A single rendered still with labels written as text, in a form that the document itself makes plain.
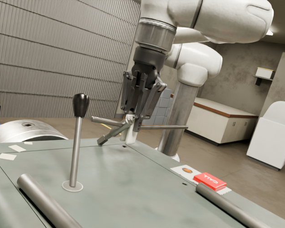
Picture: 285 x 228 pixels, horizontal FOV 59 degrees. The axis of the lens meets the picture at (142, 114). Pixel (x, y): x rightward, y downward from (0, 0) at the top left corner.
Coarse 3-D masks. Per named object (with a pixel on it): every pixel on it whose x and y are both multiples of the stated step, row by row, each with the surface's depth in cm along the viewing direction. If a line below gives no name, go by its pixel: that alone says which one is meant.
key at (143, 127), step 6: (90, 120) 54; (96, 120) 55; (102, 120) 56; (108, 120) 57; (120, 126) 60; (144, 126) 66; (150, 126) 68; (156, 126) 69; (162, 126) 70; (168, 126) 72; (174, 126) 73; (180, 126) 75; (186, 126) 76
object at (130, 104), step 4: (136, 72) 61; (136, 76) 61; (136, 80) 61; (132, 84) 62; (132, 88) 62; (136, 88) 62; (132, 92) 62; (136, 92) 63; (132, 96) 62; (136, 96) 63; (128, 100) 63; (132, 100) 63; (136, 100) 64; (128, 104) 63; (132, 104) 63; (136, 104) 64; (128, 108) 63; (132, 108) 65; (124, 112) 64; (128, 112) 64
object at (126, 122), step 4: (124, 120) 60; (128, 120) 61; (124, 124) 60; (128, 124) 60; (112, 128) 63; (116, 128) 62; (120, 128) 61; (124, 128) 61; (112, 132) 62; (116, 132) 62; (120, 132) 62; (104, 136) 64; (108, 136) 64; (112, 136) 64; (100, 140) 65; (104, 140) 64; (108, 140) 65; (100, 144) 66
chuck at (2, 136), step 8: (16, 120) 74; (24, 120) 74; (32, 120) 76; (0, 128) 69; (8, 128) 69; (16, 128) 69; (24, 128) 69; (32, 128) 70; (40, 128) 71; (48, 128) 74; (0, 136) 66; (8, 136) 66
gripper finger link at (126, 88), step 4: (124, 72) 64; (124, 76) 64; (124, 80) 64; (128, 80) 64; (132, 80) 65; (124, 84) 64; (128, 84) 64; (124, 88) 64; (128, 88) 65; (124, 92) 64; (128, 92) 65; (124, 96) 64; (128, 96) 65; (124, 100) 64; (124, 104) 64; (120, 108) 65; (124, 108) 65
